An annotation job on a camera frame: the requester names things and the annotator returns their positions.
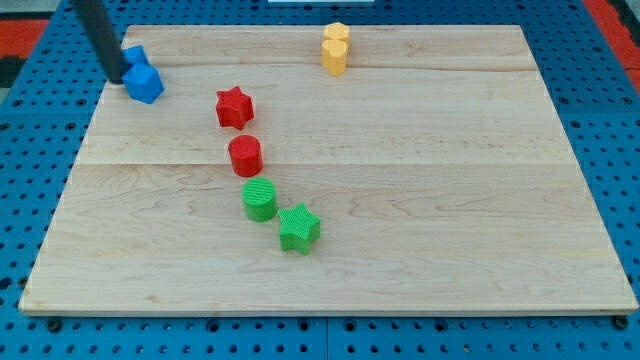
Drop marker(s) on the green star block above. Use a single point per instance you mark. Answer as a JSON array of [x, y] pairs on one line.
[[299, 229]]

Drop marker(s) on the red star block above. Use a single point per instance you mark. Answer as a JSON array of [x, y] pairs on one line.
[[234, 108]]

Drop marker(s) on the blue block behind cube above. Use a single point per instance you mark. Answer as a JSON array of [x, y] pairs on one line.
[[135, 55]]

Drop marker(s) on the green cylinder block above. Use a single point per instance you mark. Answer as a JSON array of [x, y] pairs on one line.
[[259, 198]]

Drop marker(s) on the red cylinder block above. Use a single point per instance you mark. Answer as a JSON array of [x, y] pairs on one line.
[[246, 155]]

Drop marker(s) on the light wooden board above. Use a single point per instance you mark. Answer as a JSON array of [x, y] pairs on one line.
[[437, 163]]

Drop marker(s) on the yellow heart block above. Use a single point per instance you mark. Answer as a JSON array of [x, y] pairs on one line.
[[334, 56]]

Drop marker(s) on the yellow hexagon block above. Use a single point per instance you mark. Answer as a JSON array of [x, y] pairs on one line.
[[337, 31]]

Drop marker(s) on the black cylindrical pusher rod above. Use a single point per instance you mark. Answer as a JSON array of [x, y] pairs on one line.
[[99, 30]]

